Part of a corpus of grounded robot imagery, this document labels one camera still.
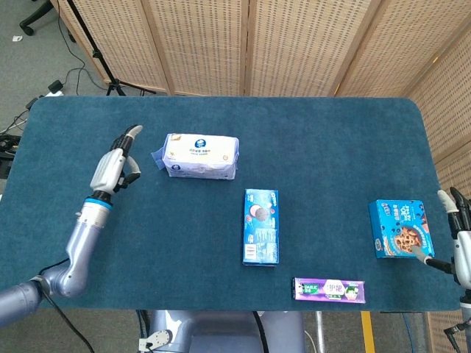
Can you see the white tissue pack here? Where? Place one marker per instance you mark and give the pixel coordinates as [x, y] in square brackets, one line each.
[200, 154]

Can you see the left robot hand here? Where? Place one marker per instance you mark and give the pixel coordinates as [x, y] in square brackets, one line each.
[108, 171]

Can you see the blue chocolate chip cookie box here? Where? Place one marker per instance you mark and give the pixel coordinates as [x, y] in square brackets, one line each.
[397, 220]

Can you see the woven bamboo folding screen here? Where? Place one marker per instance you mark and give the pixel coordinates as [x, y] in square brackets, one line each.
[206, 44]

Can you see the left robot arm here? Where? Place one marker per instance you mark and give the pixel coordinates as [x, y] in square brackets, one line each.
[79, 250]

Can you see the black office chair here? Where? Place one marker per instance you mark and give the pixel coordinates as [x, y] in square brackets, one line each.
[31, 23]

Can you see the black power adapter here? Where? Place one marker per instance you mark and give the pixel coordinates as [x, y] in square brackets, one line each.
[55, 86]

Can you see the white power strip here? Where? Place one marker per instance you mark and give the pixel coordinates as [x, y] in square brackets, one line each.
[53, 94]

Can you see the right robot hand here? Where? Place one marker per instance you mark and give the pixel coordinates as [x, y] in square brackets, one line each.
[463, 253]

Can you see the blue felt table cover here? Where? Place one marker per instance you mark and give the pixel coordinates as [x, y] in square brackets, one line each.
[184, 220]

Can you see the black tripod stand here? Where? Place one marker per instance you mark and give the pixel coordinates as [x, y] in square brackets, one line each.
[98, 55]

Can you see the grey robot torso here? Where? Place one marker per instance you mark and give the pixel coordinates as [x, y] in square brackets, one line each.
[221, 331]

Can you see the purple Darlie toothpaste box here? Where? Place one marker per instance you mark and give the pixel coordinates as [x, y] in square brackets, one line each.
[331, 290]

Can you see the metal table leg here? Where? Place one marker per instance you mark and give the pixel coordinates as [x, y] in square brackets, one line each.
[320, 331]

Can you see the blue Oreo cookie box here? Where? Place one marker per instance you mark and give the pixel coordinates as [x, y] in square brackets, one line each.
[260, 228]

